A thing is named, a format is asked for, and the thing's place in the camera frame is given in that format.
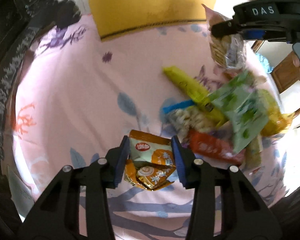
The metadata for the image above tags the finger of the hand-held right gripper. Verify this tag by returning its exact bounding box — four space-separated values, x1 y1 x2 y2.
211 21 266 41

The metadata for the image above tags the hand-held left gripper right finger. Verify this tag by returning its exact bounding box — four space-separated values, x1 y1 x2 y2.
171 135 283 240

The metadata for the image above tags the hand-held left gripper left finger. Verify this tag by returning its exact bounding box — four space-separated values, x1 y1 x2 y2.
16 135 130 240

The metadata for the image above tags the clear cracker packet with label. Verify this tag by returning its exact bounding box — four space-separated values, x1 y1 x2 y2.
202 4 247 70

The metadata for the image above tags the orange foil snack packet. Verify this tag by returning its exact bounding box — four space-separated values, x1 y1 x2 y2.
124 129 177 192

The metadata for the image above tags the yellow cardboard box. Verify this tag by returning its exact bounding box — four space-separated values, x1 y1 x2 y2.
88 0 218 42

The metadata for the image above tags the red snack packet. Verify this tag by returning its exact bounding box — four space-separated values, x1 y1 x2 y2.
187 129 244 166

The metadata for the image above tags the clear rice cracker packet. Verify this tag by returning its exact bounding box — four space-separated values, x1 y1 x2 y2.
162 100 217 137

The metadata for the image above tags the blue cloth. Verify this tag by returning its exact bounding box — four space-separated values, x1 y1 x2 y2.
258 54 274 74

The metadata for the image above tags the wooden armchair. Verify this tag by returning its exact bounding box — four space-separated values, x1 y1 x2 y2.
252 40 300 127

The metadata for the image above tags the yellow-green long snack packet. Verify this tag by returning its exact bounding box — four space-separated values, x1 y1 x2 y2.
163 66 228 128

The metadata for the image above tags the slim rice cracker stick packet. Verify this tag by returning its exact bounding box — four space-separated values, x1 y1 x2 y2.
245 134 263 169

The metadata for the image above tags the green and white snack packet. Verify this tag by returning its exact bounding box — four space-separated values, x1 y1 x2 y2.
209 71 270 154

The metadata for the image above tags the pink floral blanket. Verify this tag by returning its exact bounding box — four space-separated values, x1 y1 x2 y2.
5 12 290 240

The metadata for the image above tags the yellow snack packet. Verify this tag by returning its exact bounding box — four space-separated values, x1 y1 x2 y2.
257 89 297 137

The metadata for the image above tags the white paper label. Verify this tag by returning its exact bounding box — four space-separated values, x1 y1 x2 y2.
9 171 34 207

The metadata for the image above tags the carved dark wood furniture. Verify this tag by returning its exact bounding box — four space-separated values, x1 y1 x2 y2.
0 0 81 240

